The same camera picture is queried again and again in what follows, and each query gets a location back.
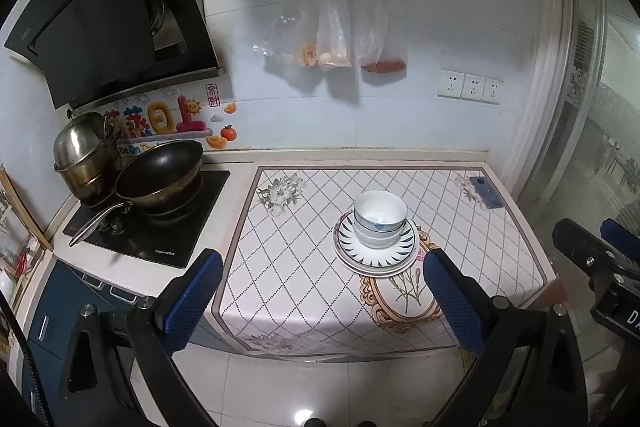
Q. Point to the blue striped plate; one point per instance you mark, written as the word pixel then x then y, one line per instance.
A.
pixel 405 247

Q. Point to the black range hood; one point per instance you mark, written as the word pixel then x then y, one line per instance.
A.
pixel 95 22

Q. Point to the dark wok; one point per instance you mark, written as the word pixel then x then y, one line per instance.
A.
pixel 160 172

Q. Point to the wooden frame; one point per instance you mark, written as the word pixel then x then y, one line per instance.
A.
pixel 22 212

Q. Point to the patterned table mat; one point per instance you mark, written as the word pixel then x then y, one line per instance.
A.
pixel 300 257

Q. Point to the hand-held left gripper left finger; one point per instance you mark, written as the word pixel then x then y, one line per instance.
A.
pixel 195 302

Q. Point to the sliding glass door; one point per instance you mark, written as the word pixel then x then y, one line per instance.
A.
pixel 590 107

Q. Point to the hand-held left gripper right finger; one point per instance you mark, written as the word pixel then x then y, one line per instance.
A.
pixel 452 302

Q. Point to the clear plastic bag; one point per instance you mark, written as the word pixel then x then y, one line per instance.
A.
pixel 334 27
pixel 297 42
pixel 382 32

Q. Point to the colourful wall sticker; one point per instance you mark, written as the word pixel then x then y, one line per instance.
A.
pixel 175 119

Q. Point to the white bowl with blue pattern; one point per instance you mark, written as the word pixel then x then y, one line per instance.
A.
pixel 380 207

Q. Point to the white wall socket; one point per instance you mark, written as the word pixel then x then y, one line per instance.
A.
pixel 450 84
pixel 473 88
pixel 493 91

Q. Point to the stainless steel pot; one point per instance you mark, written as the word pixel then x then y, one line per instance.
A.
pixel 82 147

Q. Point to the blue smartphone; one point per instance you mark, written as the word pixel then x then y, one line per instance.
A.
pixel 486 192

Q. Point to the blue kitchen cabinet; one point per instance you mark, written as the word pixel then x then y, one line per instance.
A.
pixel 65 302

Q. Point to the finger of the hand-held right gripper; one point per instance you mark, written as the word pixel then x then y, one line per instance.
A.
pixel 622 239
pixel 580 247

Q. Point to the black induction stove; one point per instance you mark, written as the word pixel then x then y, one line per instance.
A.
pixel 165 237

